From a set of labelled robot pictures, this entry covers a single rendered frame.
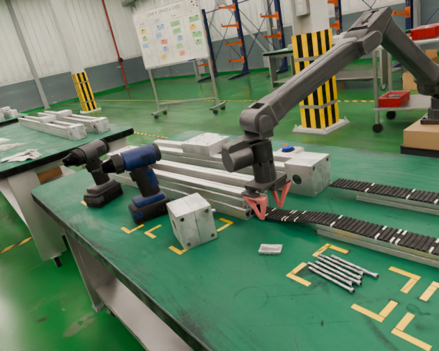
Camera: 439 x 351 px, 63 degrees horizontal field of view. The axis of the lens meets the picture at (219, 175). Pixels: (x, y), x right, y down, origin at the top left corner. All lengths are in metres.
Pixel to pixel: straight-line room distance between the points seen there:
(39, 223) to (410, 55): 2.27
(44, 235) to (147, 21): 5.24
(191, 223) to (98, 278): 1.13
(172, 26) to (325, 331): 6.49
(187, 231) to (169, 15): 6.17
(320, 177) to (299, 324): 0.51
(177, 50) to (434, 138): 5.91
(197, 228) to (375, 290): 0.42
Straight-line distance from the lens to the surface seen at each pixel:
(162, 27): 7.03
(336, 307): 0.69
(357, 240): 0.84
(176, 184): 1.17
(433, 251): 0.78
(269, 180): 0.91
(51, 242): 2.71
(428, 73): 1.30
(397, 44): 1.18
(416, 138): 1.36
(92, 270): 1.93
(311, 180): 1.03
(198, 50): 6.64
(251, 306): 0.71
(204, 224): 0.90
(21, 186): 2.57
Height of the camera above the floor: 1.25
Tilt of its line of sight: 21 degrees down
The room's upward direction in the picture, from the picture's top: 12 degrees counter-clockwise
